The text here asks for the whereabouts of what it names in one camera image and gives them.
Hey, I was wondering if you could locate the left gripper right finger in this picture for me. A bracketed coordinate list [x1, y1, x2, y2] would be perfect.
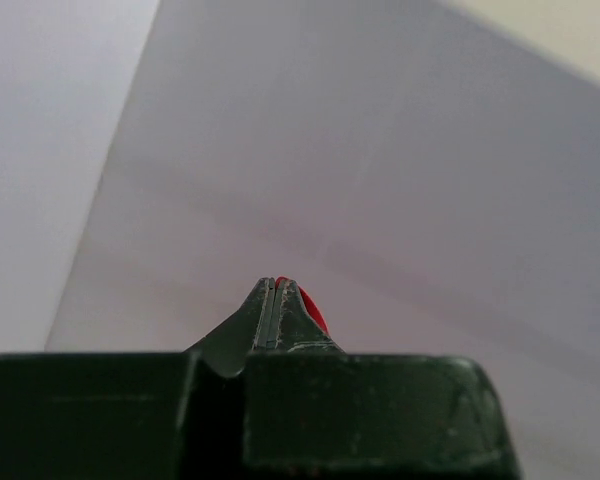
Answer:
[242, 278, 523, 479]

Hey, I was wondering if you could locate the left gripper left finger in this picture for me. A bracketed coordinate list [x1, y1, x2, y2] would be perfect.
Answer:
[0, 278, 275, 479]

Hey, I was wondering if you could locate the red t-shirt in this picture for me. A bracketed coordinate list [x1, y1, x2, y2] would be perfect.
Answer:
[296, 284, 330, 336]

